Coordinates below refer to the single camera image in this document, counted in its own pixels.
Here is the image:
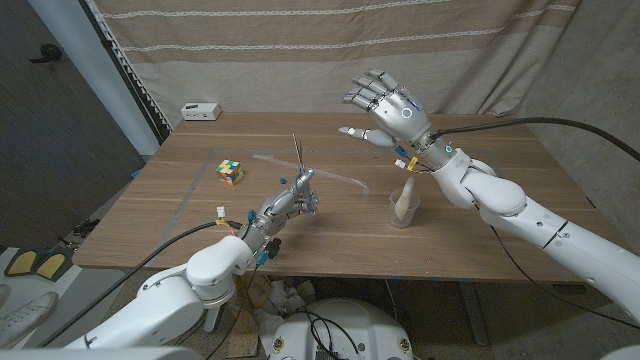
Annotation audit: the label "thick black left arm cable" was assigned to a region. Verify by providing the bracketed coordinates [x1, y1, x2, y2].
[37, 219, 244, 349]

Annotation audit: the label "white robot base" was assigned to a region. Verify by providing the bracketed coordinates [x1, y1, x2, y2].
[269, 298, 415, 360]

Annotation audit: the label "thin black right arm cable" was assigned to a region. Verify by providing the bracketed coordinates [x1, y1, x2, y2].
[489, 224, 640, 331]

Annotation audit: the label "beige striped curtain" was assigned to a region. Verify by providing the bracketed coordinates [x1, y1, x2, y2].
[92, 0, 581, 129]

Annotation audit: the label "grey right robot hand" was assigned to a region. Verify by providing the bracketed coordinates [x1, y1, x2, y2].
[338, 68, 458, 169]

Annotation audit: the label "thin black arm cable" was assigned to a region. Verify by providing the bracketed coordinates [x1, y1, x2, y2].
[203, 263, 261, 360]
[489, 224, 640, 331]

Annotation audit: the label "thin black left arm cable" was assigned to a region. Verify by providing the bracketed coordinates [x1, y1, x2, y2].
[203, 263, 261, 360]

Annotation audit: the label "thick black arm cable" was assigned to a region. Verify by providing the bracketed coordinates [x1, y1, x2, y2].
[428, 116, 640, 162]
[37, 219, 244, 349]

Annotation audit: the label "black zigzag edge strip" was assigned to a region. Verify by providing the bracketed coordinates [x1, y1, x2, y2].
[79, 0, 174, 146]

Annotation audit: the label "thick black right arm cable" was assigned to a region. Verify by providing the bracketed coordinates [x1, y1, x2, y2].
[428, 116, 640, 162]

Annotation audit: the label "clear tape strip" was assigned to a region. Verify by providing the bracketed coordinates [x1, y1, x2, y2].
[252, 153, 371, 199]

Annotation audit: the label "clear plastic cup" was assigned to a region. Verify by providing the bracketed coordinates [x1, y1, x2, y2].
[388, 187, 422, 230]

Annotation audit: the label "white power strip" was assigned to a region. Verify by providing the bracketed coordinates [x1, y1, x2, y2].
[180, 102, 223, 122]

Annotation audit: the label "cream curved stick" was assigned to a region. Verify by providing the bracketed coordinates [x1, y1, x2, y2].
[394, 175, 416, 220]

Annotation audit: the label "white sneaker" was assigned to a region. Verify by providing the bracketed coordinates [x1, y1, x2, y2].
[0, 290, 59, 349]

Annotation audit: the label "yellow and black foot pedal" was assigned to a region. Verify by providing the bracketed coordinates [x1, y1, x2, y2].
[3, 248, 39, 278]
[34, 251, 69, 282]

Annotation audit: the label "black looped base cable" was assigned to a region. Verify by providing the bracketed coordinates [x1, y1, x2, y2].
[297, 309, 361, 360]

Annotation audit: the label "black floor clutter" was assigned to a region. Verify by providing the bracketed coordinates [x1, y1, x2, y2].
[73, 218, 101, 239]

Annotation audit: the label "crumpled white paper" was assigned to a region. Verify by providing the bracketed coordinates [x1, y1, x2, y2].
[254, 279, 317, 351]

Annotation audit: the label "orange and grey scissors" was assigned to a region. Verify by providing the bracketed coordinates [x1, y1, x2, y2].
[291, 132, 321, 216]

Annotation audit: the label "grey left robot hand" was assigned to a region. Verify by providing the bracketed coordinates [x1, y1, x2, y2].
[237, 167, 320, 254]

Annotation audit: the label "grey metal table leg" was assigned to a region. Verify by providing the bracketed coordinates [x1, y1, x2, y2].
[457, 282, 489, 347]

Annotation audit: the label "Rubik's cube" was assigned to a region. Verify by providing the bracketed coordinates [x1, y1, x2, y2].
[215, 159, 245, 187]

